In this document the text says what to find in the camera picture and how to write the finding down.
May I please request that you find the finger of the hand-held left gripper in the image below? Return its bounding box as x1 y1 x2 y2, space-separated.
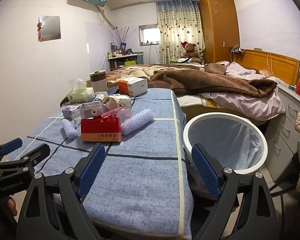
0 138 23 164
0 144 51 174

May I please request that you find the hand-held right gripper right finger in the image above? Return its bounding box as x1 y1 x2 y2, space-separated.
191 144 281 240

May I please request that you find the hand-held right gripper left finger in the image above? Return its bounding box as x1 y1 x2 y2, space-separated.
16 143 108 240

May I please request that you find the clear plastic bin liner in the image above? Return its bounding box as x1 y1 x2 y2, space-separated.
188 119 262 172

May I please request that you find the red medicine box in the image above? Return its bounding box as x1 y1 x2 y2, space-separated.
80 117 122 142

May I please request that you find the small purple box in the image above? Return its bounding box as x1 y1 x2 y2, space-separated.
62 105 80 119

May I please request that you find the white round bin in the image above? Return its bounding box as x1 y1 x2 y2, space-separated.
182 112 268 178

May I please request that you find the pink printed carton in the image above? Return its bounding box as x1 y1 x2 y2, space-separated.
100 107 133 124

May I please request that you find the large white foam wrap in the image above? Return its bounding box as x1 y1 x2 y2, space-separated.
120 108 154 136

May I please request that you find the patterned paper cup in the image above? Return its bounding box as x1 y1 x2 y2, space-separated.
112 94 132 110

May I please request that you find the person's left hand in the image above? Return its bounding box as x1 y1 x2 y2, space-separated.
6 195 18 222

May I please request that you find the small white foam wrap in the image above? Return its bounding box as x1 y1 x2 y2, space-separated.
61 119 79 139

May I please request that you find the blue checked blanket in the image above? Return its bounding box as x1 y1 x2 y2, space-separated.
15 88 193 239

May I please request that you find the tan bed base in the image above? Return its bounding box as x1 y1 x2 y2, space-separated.
182 105 265 127

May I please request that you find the clear plastic box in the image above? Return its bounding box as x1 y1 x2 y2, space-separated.
80 102 103 120

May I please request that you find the yellow patterned bed sheet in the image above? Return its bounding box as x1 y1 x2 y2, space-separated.
177 94 230 110

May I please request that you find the beige tape roll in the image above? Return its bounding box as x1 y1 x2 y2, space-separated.
101 95 117 110

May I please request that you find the green white tissue pack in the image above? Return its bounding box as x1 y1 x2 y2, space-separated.
65 78 95 103

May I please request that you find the grey dresser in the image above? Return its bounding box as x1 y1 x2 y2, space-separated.
265 82 300 183

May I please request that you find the black chair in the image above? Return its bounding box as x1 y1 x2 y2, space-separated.
267 152 300 230

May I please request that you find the brown fleece blanket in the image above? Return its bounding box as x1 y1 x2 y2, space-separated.
150 62 277 98

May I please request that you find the brown white tumbler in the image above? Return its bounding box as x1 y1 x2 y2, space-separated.
89 70 108 94

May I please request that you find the orange white box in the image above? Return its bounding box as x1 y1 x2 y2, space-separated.
118 77 148 97

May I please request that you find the tan patterned blanket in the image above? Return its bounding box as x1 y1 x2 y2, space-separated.
86 64 205 90

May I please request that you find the grey desk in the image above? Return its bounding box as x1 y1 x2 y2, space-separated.
107 52 144 72

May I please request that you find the brown teddy bear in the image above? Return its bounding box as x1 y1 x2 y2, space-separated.
181 42 203 63

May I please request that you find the wooden headboard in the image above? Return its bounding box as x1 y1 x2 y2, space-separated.
233 49 300 85

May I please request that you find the vase with branches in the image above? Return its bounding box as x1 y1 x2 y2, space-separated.
109 26 136 55

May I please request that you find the wooden wardrobe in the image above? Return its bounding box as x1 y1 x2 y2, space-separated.
199 0 240 64

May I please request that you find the heart patterned curtain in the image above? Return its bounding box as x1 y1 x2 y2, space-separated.
156 0 205 64

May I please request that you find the small window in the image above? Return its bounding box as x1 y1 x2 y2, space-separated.
139 24 161 46

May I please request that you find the white wrapped pipe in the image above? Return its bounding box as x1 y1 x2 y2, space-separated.
96 5 118 29

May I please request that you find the wall mirror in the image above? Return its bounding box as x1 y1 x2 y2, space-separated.
38 16 61 42

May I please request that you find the orange cable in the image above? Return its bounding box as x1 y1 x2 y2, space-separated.
266 52 275 77

